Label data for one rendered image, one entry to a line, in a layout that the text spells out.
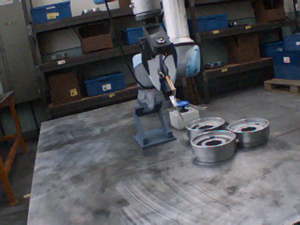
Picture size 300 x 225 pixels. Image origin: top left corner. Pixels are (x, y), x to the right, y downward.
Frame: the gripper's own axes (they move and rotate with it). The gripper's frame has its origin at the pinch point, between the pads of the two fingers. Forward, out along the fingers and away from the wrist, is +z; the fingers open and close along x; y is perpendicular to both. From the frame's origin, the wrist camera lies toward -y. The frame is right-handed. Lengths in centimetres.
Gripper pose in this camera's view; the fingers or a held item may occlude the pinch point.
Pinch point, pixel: (165, 85)
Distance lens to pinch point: 90.0
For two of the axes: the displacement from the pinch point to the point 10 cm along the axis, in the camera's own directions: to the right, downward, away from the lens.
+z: 2.2, 9.4, 2.7
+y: -2.2, -2.3, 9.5
